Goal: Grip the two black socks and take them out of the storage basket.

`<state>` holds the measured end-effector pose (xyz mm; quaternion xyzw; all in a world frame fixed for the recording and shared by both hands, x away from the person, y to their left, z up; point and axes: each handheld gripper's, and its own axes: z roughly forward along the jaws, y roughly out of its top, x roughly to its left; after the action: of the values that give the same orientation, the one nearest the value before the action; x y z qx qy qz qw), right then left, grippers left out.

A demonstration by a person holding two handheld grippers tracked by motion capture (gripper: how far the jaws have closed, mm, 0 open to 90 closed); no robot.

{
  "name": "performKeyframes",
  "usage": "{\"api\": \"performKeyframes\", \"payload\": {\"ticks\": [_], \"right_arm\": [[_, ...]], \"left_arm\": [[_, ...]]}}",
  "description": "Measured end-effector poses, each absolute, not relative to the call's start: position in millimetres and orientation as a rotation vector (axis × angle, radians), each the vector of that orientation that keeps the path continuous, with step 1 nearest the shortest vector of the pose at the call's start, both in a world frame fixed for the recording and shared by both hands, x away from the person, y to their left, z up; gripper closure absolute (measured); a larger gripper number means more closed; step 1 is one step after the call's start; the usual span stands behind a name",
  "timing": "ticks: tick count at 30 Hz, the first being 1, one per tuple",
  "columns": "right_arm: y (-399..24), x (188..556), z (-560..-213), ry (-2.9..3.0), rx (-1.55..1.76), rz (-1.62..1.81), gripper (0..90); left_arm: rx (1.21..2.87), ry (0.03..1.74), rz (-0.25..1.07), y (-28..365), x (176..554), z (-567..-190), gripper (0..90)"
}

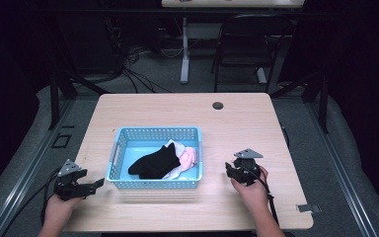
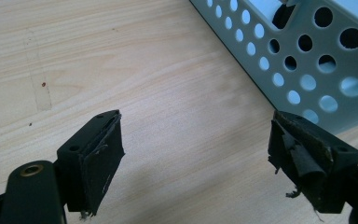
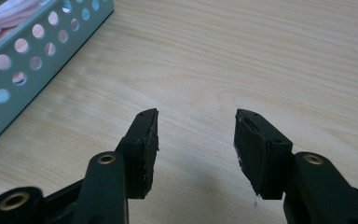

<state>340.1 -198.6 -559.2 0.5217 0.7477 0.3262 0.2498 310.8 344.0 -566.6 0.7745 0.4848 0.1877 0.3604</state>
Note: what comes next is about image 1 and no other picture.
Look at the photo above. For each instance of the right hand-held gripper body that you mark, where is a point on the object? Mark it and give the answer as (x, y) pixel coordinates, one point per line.
(247, 164)

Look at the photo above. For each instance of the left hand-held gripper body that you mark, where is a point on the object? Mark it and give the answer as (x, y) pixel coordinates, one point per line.
(66, 189)

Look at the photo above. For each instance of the person's right hand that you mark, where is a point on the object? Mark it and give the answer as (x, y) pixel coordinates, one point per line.
(253, 196)

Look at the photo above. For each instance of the person's left hand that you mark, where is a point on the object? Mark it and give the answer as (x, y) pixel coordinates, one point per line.
(57, 209)

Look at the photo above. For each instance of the pink sock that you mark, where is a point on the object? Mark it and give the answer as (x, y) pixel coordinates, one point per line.
(189, 157)

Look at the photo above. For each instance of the light blue plastic basket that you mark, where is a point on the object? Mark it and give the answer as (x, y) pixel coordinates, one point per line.
(128, 153)

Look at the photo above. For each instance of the white sock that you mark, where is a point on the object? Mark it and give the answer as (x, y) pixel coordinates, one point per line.
(177, 147)

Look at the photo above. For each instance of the black sock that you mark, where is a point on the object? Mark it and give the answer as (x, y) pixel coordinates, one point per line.
(154, 163)

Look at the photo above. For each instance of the black metal stand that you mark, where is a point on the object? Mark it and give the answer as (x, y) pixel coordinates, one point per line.
(54, 95)
(324, 102)

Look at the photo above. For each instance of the white-legged desk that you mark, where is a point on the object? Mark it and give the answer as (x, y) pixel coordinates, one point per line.
(185, 59)

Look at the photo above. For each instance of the black folding chair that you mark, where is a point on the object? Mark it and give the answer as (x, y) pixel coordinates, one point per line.
(243, 42)

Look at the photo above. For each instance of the aluminium floor rail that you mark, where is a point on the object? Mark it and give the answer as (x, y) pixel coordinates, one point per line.
(342, 171)
(29, 168)

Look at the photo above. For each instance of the grey metal bracket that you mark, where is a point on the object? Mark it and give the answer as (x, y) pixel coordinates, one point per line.
(307, 208)

